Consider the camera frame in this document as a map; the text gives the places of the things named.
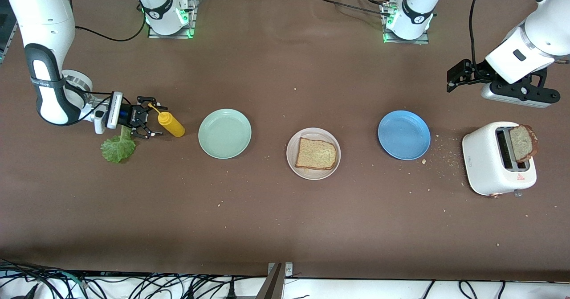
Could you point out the blue plate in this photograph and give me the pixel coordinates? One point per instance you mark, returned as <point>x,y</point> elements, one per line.
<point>404,135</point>

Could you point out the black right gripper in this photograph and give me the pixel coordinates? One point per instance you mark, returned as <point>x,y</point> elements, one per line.
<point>129,115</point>

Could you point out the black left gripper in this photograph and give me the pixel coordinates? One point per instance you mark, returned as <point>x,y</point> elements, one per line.
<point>480,75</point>

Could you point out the mint green plate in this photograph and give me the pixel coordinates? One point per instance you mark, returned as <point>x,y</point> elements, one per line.
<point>225,133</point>

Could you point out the white toaster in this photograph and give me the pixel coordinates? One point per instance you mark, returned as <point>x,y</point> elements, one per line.
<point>483,165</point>

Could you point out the dark metal post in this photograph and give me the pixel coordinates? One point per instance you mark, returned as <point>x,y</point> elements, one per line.
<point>271,285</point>

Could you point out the aluminium frame rail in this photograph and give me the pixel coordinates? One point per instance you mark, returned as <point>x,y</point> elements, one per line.
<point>9,40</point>

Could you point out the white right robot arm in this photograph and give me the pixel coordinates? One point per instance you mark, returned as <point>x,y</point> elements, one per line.
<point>44,22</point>

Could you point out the silver table edge bracket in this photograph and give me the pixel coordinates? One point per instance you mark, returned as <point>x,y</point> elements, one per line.
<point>288,268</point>

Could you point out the beige plate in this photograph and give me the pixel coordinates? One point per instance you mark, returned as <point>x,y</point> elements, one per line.
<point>291,156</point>

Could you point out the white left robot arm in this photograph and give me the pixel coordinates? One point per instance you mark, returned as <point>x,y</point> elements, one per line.
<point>534,45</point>

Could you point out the yellow squeeze bottle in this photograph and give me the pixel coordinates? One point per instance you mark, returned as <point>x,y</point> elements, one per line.
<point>173,126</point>

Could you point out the brown bread slice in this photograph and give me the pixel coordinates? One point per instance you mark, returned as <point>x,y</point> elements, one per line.
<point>523,143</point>
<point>316,154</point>

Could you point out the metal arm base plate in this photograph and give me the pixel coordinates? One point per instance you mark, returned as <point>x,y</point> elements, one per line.
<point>405,41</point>
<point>171,35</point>

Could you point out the green lettuce leaf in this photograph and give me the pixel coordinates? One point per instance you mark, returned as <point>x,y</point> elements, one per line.
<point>118,149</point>

